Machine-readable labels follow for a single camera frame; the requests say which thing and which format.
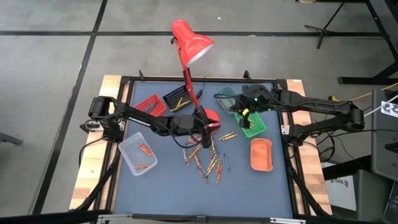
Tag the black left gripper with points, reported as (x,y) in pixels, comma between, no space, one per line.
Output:
(183,124)

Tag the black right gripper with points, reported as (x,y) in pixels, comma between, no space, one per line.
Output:
(252,109)

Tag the clear plastic bin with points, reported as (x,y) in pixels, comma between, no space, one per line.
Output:
(133,155)

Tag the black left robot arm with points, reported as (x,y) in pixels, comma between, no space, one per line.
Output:
(140,117)

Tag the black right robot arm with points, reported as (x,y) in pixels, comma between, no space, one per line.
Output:
(311,102)

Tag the green plastic basket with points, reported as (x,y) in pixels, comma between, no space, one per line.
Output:
(259,129)

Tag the teal plastic bin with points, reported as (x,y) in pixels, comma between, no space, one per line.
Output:
(222,104)

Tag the orange plastic bin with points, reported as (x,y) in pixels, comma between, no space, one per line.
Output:
(261,155)

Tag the black plastic basket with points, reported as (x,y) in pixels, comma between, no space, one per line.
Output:
(169,97)

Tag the red plastic basket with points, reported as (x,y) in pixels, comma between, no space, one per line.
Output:
(155,100)

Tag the wooden table side board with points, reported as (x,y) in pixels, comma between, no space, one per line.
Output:
(90,174)
(315,180)

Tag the red desk lamp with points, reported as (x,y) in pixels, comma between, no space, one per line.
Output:
(192,43)

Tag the black tripod stand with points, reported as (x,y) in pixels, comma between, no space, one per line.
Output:
(323,30)

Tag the white cardboard box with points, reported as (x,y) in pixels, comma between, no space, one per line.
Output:
(340,196)

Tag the grey cabinet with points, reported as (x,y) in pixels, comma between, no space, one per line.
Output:
(384,149)

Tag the white printed marker sheet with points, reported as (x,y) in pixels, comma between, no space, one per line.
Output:
(390,109)

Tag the grey storage box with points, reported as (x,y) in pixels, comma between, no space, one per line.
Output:
(373,196)

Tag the black aluminium table frame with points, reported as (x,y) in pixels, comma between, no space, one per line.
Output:
(217,79)

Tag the black floor frame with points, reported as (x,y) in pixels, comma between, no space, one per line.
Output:
(367,80)

